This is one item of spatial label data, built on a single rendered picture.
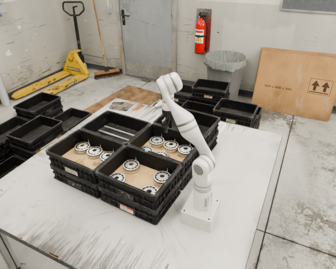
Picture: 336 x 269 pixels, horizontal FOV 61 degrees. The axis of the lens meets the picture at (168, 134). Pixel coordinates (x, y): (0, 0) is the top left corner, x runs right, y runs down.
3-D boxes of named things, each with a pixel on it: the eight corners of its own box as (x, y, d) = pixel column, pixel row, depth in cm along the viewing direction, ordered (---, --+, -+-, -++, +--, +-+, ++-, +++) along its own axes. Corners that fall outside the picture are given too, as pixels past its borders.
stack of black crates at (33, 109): (50, 125, 353) (41, 91, 328) (69, 131, 341) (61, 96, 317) (24, 142, 323) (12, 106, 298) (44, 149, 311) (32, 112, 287)
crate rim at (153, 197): (182, 167, 165) (182, 163, 163) (155, 200, 143) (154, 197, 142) (126, 147, 182) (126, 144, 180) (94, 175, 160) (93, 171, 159)
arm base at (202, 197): (213, 202, 157) (214, 179, 148) (205, 213, 151) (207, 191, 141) (198, 196, 162) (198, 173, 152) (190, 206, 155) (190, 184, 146)
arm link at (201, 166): (205, 167, 132) (204, 193, 142) (217, 157, 138) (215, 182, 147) (190, 158, 137) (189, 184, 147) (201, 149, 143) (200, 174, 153)
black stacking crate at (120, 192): (182, 179, 170) (182, 164, 164) (156, 213, 149) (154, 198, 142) (127, 159, 187) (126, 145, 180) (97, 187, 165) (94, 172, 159)
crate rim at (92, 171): (126, 147, 182) (126, 144, 180) (94, 175, 160) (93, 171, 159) (79, 131, 198) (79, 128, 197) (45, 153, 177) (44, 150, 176)
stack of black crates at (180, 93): (198, 110, 379) (199, 86, 360) (189, 121, 356) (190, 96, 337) (170, 104, 393) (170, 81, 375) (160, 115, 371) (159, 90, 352)
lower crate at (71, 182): (129, 172, 193) (127, 158, 186) (99, 201, 171) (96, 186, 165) (85, 155, 210) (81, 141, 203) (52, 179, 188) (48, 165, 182)
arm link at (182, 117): (154, 80, 128) (178, 131, 133) (173, 71, 128) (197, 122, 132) (154, 80, 137) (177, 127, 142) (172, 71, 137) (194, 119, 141)
